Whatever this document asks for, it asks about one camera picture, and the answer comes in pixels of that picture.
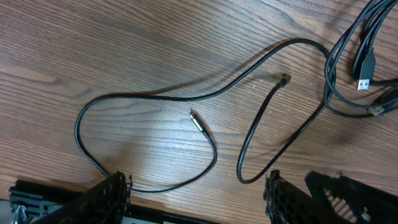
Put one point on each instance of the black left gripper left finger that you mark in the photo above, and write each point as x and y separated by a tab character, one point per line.
105	203

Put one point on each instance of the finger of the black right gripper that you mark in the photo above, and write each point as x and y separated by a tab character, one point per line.
368	204

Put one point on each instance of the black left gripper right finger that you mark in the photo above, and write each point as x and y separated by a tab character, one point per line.
287	204

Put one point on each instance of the black USB-A cable white plug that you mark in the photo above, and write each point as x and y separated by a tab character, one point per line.
364	64

